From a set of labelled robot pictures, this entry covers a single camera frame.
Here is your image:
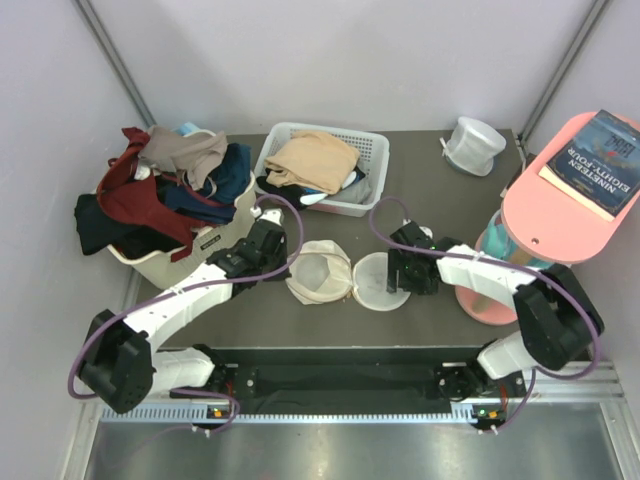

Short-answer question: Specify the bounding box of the dark red bra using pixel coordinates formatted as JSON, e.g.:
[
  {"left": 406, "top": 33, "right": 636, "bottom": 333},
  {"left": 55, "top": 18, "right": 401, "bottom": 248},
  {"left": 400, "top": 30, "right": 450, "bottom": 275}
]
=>
[{"left": 78, "top": 125, "right": 250, "bottom": 262}]

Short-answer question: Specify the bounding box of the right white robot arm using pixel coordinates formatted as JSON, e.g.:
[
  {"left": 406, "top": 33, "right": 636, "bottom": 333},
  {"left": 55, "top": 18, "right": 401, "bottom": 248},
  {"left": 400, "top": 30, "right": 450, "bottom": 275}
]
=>
[{"left": 385, "top": 221, "right": 604, "bottom": 396}]

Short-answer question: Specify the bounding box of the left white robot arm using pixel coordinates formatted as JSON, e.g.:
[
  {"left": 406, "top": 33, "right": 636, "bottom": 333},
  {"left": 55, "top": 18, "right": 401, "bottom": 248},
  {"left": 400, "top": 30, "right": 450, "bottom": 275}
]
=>
[{"left": 75, "top": 209, "right": 287, "bottom": 414}]

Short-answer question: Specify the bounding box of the cream laundry hamper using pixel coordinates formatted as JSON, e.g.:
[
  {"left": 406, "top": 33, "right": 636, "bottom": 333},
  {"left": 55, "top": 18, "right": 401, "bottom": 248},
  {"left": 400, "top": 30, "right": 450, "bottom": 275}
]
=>
[{"left": 92, "top": 129, "right": 262, "bottom": 290}]

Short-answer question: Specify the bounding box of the black white sock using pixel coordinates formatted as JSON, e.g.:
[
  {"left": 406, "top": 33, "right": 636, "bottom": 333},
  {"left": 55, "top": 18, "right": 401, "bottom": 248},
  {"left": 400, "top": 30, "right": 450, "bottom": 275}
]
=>
[{"left": 257, "top": 167, "right": 369, "bottom": 210}]

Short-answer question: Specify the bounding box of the teal item under table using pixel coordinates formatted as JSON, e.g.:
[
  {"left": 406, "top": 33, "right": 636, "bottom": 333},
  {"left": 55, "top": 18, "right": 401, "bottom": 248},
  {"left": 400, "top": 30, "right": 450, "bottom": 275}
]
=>
[{"left": 481, "top": 211, "right": 551, "bottom": 269}]

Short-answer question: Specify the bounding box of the grey garment in basket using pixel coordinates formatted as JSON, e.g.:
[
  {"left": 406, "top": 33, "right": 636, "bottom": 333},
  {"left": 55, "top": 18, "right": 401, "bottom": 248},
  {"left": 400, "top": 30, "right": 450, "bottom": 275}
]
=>
[{"left": 326, "top": 178, "right": 371, "bottom": 204}]

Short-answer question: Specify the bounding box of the beige folded garment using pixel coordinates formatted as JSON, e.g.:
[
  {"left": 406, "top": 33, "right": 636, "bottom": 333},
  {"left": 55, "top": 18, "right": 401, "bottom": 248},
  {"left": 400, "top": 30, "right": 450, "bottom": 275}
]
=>
[{"left": 264, "top": 130, "right": 360, "bottom": 195}]

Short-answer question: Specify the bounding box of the taupe garment on hamper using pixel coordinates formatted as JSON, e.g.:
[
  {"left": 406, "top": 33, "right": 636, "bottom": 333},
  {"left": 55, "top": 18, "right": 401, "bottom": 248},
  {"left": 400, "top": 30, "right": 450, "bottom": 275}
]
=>
[{"left": 138, "top": 125, "right": 228, "bottom": 190}]

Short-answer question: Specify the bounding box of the white perforated plastic basket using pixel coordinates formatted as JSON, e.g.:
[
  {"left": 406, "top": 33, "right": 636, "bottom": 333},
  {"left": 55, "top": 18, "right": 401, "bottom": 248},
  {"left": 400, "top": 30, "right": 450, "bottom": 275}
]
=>
[{"left": 253, "top": 122, "right": 390, "bottom": 218}]

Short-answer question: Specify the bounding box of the pink two-tier side table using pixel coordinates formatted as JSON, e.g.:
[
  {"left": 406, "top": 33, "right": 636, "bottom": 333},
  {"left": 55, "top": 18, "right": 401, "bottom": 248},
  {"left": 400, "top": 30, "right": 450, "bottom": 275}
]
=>
[{"left": 453, "top": 111, "right": 640, "bottom": 326}]

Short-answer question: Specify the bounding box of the black garment pile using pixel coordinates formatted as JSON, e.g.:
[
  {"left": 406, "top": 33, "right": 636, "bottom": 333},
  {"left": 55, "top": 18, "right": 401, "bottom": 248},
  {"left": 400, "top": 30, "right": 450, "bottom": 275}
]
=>
[{"left": 74, "top": 192, "right": 201, "bottom": 259}]

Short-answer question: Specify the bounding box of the dark blue paperback book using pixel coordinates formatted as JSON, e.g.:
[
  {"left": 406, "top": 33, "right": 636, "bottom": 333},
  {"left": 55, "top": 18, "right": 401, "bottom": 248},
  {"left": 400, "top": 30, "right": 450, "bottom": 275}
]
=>
[{"left": 539, "top": 110, "right": 639, "bottom": 222}]

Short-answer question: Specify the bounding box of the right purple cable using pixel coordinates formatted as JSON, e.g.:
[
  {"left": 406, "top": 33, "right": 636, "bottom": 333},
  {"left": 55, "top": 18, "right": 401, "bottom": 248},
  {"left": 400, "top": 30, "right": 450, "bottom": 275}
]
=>
[{"left": 368, "top": 196, "right": 604, "bottom": 434}]

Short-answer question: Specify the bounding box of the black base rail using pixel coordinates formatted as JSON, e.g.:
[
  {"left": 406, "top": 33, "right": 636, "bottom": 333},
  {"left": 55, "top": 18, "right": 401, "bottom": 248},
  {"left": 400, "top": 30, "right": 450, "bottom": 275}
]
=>
[{"left": 204, "top": 347, "right": 525, "bottom": 416}]

